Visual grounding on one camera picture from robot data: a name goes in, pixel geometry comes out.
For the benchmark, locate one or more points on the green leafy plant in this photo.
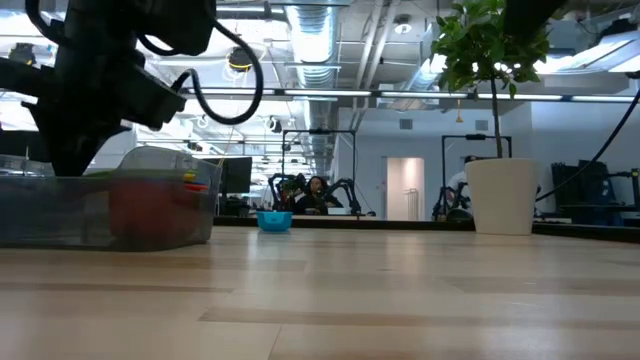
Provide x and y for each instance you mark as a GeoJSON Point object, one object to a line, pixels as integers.
{"type": "Point", "coordinates": [480, 45]}

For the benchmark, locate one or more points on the silver ventilation duct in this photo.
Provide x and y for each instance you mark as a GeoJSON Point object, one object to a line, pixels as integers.
{"type": "Point", "coordinates": [312, 40]}

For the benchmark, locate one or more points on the red measuring cup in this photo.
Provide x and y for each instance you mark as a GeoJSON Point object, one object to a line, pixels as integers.
{"type": "Point", "coordinates": [150, 210]}

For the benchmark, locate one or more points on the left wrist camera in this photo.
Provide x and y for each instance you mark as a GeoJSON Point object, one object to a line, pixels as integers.
{"type": "Point", "coordinates": [157, 100]}

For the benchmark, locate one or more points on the grey translucent plastic basket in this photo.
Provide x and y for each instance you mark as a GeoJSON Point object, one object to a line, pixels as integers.
{"type": "Point", "coordinates": [60, 215]}

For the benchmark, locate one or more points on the small teal measuring cup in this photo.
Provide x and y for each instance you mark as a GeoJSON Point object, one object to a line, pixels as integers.
{"type": "Point", "coordinates": [274, 221]}

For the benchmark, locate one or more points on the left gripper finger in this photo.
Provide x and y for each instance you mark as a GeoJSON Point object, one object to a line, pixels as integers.
{"type": "Point", "coordinates": [72, 155]}

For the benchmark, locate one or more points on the black aluminium table frame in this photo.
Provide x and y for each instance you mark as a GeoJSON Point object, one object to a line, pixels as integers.
{"type": "Point", "coordinates": [350, 223]}

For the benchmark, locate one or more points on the black background workstation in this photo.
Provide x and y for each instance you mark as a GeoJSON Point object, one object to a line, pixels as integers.
{"type": "Point", "coordinates": [590, 192]}

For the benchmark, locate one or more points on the person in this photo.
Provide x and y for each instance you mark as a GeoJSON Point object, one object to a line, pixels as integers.
{"type": "Point", "coordinates": [457, 182]}
{"type": "Point", "coordinates": [315, 197]}

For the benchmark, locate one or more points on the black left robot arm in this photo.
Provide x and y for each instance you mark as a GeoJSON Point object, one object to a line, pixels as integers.
{"type": "Point", "coordinates": [100, 25]}

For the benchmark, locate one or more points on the black background robot arm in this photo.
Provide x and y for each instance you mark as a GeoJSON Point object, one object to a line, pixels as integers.
{"type": "Point", "coordinates": [285, 187]}
{"type": "Point", "coordinates": [350, 192]}

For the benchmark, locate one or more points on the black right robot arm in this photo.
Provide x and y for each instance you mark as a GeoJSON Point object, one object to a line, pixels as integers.
{"type": "Point", "coordinates": [530, 17]}

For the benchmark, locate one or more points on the black metal frame stand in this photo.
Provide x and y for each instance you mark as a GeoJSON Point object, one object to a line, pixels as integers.
{"type": "Point", "coordinates": [475, 136]}
{"type": "Point", "coordinates": [320, 132]}

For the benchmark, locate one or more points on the white plant pot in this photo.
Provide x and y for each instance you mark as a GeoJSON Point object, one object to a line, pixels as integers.
{"type": "Point", "coordinates": [502, 195]}

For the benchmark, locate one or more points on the black computer monitor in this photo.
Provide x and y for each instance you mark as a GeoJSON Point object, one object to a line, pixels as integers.
{"type": "Point", "coordinates": [237, 175]}
{"type": "Point", "coordinates": [12, 147]}

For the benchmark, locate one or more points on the long ceiling light strip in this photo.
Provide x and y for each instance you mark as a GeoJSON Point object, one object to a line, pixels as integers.
{"type": "Point", "coordinates": [325, 92]}

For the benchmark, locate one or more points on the yellow hanging pendant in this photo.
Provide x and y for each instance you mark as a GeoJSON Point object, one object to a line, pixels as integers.
{"type": "Point", "coordinates": [458, 118]}

